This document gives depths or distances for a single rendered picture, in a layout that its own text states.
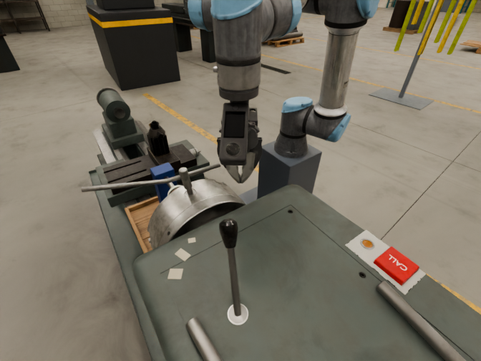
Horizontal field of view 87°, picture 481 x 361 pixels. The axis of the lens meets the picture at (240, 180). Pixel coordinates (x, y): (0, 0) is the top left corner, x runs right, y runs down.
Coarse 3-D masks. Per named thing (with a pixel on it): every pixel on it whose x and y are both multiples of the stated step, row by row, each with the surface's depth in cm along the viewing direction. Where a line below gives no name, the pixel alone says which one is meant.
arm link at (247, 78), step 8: (216, 64) 42; (256, 64) 40; (224, 72) 40; (232, 72) 40; (240, 72) 40; (248, 72) 40; (256, 72) 41; (224, 80) 41; (232, 80) 41; (240, 80) 40; (248, 80) 41; (256, 80) 42; (224, 88) 42; (232, 88) 41; (240, 88) 41; (248, 88) 42
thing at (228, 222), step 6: (222, 222) 41; (228, 222) 40; (234, 222) 41; (222, 228) 40; (228, 228) 40; (234, 228) 40; (222, 234) 41; (228, 234) 40; (234, 234) 41; (228, 240) 41; (234, 240) 41; (228, 246) 41; (234, 246) 41
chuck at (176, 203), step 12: (204, 180) 76; (180, 192) 72; (204, 192) 71; (216, 192) 72; (228, 192) 75; (168, 204) 70; (180, 204) 69; (192, 204) 68; (156, 216) 71; (168, 216) 68; (156, 228) 70; (156, 240) 69
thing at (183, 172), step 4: (180, 168) 66; (184, 168) 66; (180, 172) 65; (184, 172) 65; (184, 176) 66; (188, 176) 67; (184, 180) 67; (188, 180) 67; (184, 184) 68; (188, 184) 68; (188, 188) 69; (188, 192) 70; (192, 192) 71
